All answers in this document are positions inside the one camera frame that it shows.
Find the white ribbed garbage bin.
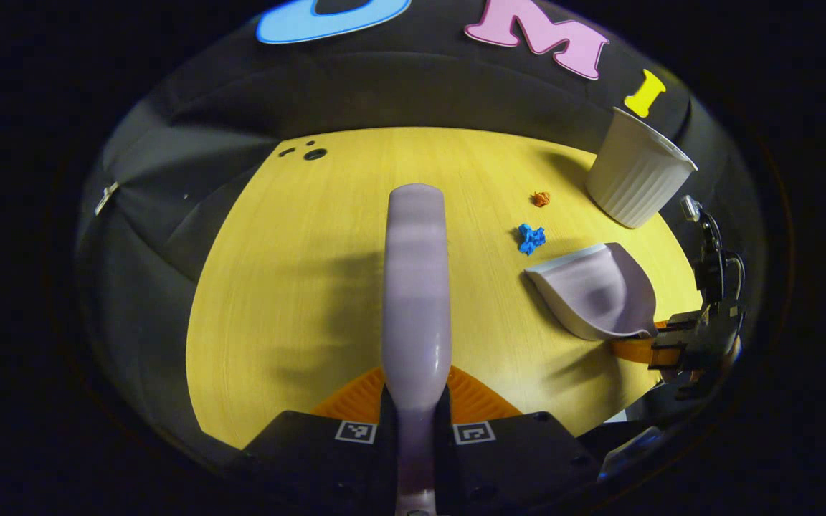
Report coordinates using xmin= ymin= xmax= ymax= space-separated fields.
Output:
xmin=585 ymin=107 xmax=698 ymax=229

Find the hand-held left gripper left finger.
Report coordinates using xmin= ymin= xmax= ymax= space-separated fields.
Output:
xmin=241 ymin=365 xmax=399 ymax=516

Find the black backdrop cloth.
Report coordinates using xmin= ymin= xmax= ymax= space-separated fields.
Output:
xmin=76 ymin=0 xmax=765 ymax=459

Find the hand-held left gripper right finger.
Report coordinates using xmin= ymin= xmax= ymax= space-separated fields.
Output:
xmin=433 ymin=365 xmax=604 ymax=516

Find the blue paper scrap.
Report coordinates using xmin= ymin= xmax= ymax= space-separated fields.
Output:
xmin=516 ymin=223 xmax=547 ymax=256

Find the light grey plastic dustpan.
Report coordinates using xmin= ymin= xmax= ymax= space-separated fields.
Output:
xmin=524 ymin=242 xmax=659 ymax=341

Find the yellow wooden desktop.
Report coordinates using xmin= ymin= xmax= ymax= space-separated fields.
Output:
xmin=185 ymin=127 xmax=704 ymax=451

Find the silver cloth clip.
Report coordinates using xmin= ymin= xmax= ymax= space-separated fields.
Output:
xmin=95 ymin=181 xmax=120 ymax=216

